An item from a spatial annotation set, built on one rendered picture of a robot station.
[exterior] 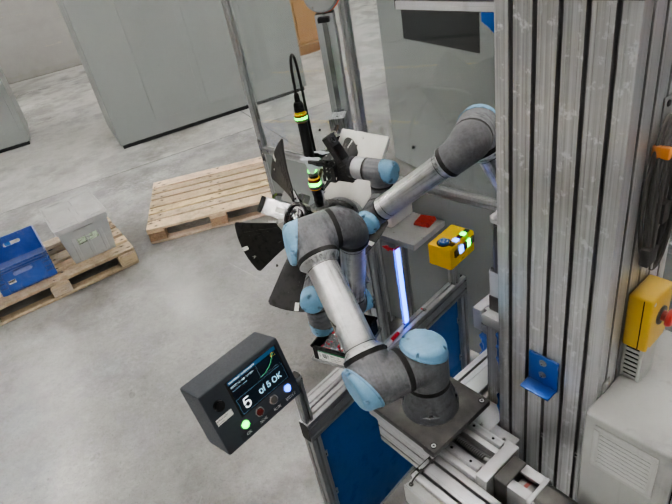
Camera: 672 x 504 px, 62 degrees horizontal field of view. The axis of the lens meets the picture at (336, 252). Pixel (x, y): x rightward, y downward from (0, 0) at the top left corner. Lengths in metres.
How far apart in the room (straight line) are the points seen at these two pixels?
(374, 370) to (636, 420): 0.56
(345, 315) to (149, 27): 6.17
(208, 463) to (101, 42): 5.33
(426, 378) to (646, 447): 0.47
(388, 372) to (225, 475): 1.67
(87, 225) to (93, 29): 3.11
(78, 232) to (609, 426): 4.04
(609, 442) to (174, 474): 2.18
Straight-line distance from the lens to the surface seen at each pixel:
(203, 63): 7.48
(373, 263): 2.55
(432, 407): 1.49
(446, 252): 2.07
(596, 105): 1.00
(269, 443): 2.95
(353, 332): 1.39
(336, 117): 2.54
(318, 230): 1.46
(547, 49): 1.02
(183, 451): 3.09
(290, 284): 2.12
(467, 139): 1.56
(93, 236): 4.72
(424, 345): 1.39
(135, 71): 7.32
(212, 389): 1.45
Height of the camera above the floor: 2.22
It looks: 33 degrees down
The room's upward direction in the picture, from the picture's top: 12 degrees counter-clockwise
